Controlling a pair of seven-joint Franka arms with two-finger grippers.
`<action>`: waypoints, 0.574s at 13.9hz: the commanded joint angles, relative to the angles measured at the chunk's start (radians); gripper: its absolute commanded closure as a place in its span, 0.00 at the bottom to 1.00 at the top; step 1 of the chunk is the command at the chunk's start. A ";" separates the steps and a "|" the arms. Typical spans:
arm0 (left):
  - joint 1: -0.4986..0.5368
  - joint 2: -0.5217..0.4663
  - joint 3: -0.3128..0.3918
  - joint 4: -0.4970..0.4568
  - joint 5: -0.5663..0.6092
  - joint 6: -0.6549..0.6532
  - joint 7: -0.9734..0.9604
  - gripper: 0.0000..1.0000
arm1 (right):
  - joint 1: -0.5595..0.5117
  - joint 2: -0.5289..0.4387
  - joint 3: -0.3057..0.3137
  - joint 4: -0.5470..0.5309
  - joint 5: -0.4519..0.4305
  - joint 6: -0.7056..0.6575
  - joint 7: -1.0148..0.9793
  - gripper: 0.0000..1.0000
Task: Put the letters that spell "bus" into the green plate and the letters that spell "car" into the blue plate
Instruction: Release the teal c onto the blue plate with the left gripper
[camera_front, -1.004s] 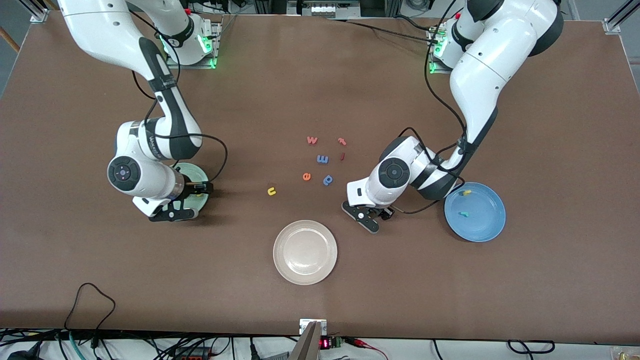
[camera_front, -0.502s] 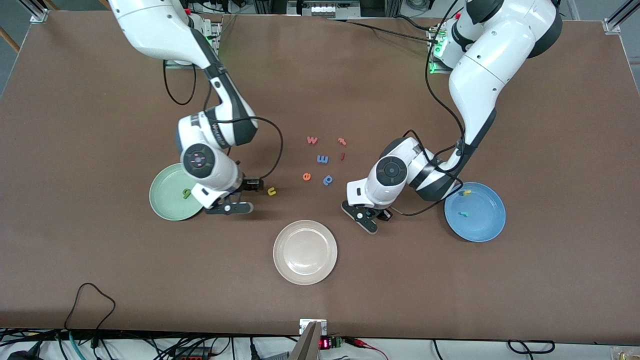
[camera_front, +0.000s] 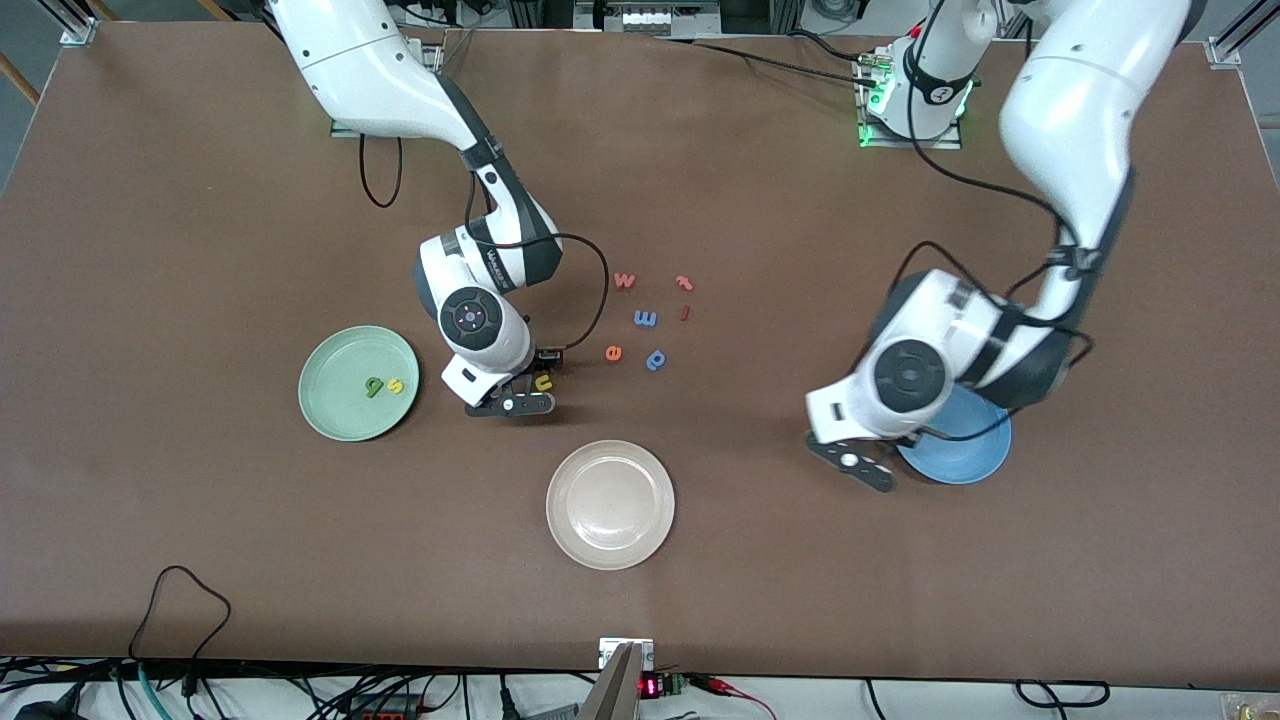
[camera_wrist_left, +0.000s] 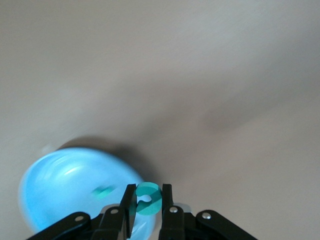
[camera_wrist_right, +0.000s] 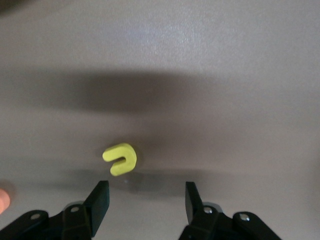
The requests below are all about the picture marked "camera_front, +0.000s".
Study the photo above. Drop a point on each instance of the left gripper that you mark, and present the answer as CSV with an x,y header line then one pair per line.
x,y
889,447

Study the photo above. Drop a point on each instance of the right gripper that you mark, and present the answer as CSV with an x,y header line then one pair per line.
x,y
537,366

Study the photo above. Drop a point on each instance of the green foam letter g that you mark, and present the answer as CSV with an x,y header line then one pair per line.
x,y
373,387

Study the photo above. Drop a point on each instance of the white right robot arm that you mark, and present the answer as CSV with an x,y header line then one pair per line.
x,y
370,70

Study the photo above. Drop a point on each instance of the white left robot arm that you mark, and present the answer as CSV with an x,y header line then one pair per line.
x,y
1075,120

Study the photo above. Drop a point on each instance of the blue foam letter a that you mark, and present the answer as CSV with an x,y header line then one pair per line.
x,y
656,361

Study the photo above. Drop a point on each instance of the blue foam letter m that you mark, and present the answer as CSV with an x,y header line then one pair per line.
x,y
645,319

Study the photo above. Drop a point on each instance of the blue plate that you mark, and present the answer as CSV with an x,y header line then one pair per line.
x,y
965,460

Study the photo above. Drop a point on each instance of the light green plate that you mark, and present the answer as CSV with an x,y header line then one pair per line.
x,y
345,410

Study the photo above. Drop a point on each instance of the red digit display module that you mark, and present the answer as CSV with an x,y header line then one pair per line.
x,y
650,686

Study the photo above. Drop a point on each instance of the wooden stick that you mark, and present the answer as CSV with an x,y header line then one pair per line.
x,y
18,80

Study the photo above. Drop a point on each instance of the white bracket plate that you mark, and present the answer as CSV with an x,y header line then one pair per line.
x,y
608,650

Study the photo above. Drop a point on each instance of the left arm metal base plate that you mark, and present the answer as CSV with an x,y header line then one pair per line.
x,y
945,143

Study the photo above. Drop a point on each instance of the grey camera pole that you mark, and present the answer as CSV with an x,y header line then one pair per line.
x,y
615,690

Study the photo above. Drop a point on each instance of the aluminium frame with electronics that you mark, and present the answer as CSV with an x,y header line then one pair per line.
x,y
645,18

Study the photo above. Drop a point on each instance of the aluminium corner bracket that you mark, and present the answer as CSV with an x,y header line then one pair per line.
x,y
78,33
1225,52

